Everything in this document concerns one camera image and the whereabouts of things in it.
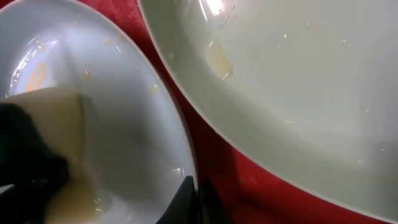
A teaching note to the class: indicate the white plate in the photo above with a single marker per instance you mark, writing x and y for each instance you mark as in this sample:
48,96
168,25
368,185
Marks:
307,89

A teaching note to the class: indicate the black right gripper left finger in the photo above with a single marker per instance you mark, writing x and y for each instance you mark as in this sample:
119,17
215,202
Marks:
33,172

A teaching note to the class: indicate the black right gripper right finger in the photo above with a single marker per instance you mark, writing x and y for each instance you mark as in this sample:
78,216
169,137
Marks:
183,207

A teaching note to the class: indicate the green yellow sponge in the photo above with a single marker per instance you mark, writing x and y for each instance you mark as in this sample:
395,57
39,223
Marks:
57,114

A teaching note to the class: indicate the red plastic tray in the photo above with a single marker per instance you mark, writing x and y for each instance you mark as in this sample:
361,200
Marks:
249,193

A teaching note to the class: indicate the light blue plate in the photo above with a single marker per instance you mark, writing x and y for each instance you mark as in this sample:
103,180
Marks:
136,151

